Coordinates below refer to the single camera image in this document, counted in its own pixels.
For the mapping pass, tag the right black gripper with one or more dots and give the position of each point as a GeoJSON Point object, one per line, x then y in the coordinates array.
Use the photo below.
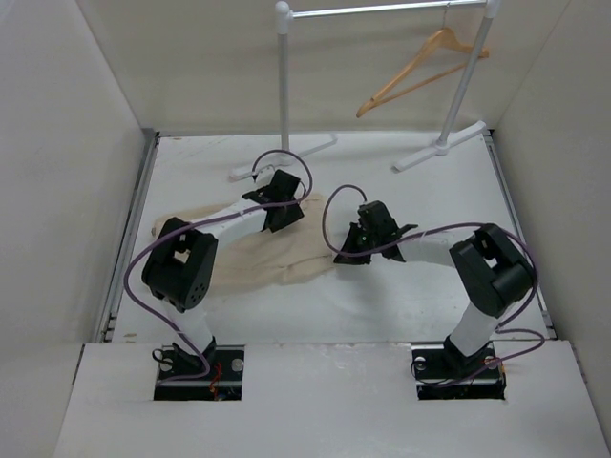
{"type": "Point", "coordinates": [353, 260]}

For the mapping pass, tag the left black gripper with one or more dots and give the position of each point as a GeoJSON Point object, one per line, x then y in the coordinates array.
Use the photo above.
{"type": "Point", "coordinates": [293, 216]}

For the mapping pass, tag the beige trousers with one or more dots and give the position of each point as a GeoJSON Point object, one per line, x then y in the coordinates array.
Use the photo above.
{"type": "Point", "coordinates": [293, 255]}

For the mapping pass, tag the wooden clothes hanger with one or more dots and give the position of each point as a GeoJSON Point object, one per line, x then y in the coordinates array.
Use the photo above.
{"type": "Point", "coordinates": [442, 53]}

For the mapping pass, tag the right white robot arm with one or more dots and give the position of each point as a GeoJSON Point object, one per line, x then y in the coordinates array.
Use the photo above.
{"type": "Point", "coordinates": [495, 269]}

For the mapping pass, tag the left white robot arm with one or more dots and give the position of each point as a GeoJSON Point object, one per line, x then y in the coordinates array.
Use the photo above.
{"type": "Point", "coordinates": [180, 264]}

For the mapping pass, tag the white clothes rack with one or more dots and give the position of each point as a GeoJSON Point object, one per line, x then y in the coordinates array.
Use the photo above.
{"type": "Point", "coordinates": [285, 15]}

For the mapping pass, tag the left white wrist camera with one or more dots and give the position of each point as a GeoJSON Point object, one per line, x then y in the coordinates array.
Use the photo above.
{"type": "Point", "coordinates": [264, 176]}

